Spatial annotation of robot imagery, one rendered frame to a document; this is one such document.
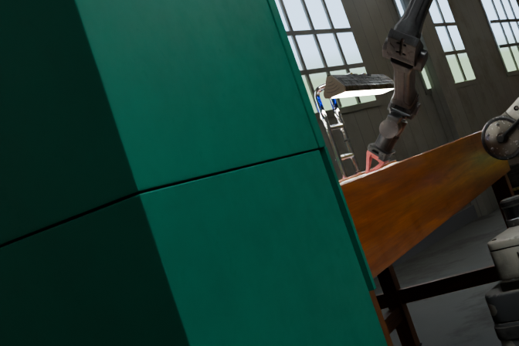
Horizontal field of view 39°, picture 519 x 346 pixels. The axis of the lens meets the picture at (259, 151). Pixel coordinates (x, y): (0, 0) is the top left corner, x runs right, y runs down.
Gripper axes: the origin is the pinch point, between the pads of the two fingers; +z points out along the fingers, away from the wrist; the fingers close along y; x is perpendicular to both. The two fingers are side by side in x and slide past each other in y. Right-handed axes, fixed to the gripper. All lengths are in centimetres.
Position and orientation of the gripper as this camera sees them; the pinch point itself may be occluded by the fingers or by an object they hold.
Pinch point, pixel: (368, 172)
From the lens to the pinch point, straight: 232.7
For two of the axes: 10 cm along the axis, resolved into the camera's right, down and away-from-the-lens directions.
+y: -4.5, 0.9, -8.9
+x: 7.9, 5.1, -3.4
